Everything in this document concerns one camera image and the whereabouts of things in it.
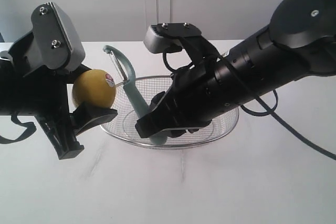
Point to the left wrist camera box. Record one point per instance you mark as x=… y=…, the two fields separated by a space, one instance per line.
x=56 y=37

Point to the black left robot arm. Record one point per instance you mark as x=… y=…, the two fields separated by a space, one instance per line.
x=29 y=127

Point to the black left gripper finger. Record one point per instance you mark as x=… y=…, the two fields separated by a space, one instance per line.
x=59 y=131
x=87 y=116

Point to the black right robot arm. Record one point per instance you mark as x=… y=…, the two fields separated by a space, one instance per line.
x=299 y=41

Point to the white cabinet doors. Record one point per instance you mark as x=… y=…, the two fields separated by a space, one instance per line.
x=127 y=20

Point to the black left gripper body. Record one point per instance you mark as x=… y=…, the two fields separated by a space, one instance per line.
x=31 y=88

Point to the yellow lemon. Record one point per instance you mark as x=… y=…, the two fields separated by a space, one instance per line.
x=96 y=87

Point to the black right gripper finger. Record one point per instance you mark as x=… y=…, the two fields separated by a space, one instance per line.
x=166 y=119
x=142 y=124

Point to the oval wire mesh basket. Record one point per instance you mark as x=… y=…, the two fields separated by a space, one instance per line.
x=122 y=127

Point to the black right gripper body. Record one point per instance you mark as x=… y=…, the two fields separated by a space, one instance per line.
x=206 y=97

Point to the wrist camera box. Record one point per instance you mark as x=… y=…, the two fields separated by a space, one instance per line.
x=174 y=37
x=56 y=37

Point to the light blue vegetable peeler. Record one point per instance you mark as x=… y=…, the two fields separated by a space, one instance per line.
x=127 y=73

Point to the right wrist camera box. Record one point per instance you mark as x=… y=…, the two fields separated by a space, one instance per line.
x=174 y=37

